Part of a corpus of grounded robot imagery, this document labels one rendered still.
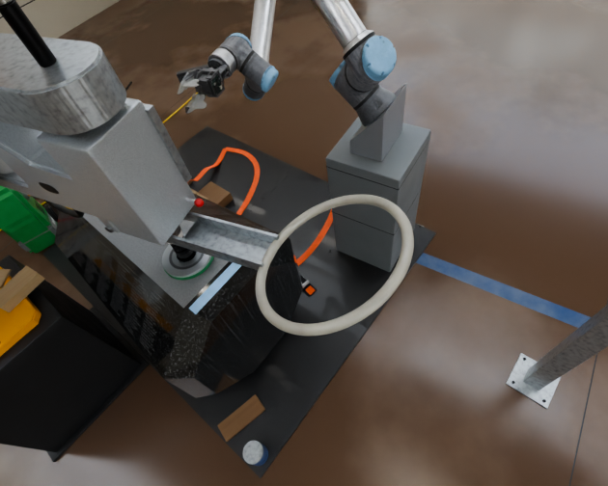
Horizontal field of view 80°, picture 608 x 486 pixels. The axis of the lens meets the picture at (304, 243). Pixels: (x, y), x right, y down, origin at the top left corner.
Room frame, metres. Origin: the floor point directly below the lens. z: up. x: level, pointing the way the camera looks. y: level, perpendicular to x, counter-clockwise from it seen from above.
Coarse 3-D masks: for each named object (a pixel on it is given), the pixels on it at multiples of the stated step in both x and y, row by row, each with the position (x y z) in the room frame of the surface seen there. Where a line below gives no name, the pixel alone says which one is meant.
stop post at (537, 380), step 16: (592, 320) 0.37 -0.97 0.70; (576, 336) 0.36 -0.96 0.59; (592, 336) 0.32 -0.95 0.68; (560, 352) 0.34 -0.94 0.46; (576, 352) 0.31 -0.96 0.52; (592, 352) 0.29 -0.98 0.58; (528, 368) 0.39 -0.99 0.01; (544, 368) 0.33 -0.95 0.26; (560, 368) 0.30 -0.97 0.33; (512, 384) 0.33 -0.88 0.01; (528, 384) 0.32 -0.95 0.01; (544, 384) 0.29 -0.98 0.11; (544, 400) 0.23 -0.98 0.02
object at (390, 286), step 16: (320, 208) 0.79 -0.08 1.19; (384, 208) 0.66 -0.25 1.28; (400, 208) 0.62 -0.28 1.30; (400, 224) 0.57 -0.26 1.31; (272, 256) 0.68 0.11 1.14; (400, 256) 0.46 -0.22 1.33; (400, 272) 0.42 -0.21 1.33; (256, 288) 0.56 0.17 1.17; (384, 288) 0.39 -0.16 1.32; (368, 304) 0.36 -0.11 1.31; (272, 320) 0.43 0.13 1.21; (288, 320) 0.41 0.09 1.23; (336, 320) 0.35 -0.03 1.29; (352, 320) 0.34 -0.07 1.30
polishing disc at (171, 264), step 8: (168, 248) 1.00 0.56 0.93; (168, 256) 0.95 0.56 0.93; (176, 256) 0.94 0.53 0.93; (200, 256) 0.91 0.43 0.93; (208, 256) 0.90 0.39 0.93; (168, 264) 0.91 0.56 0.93; (176, 264) 0.90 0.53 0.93; (184, 264) 0.89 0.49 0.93; (192, 264) 0.89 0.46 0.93; (200, 264) 0.88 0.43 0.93; (168, 272) 0.88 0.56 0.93; (176, 272) 0.87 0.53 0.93; (184, 272) 0.86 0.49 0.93; (192, 272) 0.85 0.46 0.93
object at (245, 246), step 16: (208, 224) 0.89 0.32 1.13; (224, 224) 0.85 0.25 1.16; (176, 240) 0.84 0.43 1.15; (192, 240) 0.84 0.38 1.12; (208, 240) 0.82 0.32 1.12; (224, 240) 0.81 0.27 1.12; (240, 240) 0.79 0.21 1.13; (256, 240) 0.77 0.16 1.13; (272, 240) 0.74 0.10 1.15; (224, 256) 0.72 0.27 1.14; (240, 256) 0.69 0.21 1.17; (256, 256) 0.70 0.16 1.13
